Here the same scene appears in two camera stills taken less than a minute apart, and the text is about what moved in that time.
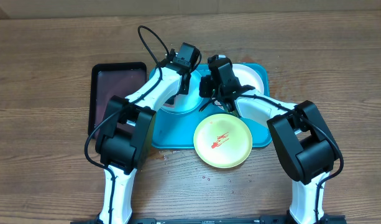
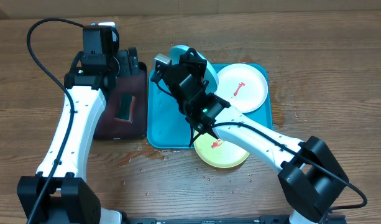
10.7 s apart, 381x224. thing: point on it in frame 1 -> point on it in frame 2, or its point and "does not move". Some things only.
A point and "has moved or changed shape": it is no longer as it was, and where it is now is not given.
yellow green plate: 222,140 does not move
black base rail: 235,219 does not move
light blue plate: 186,102 has moved or changed shape
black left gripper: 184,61 -> 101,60
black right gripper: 210,84 -> 192,67
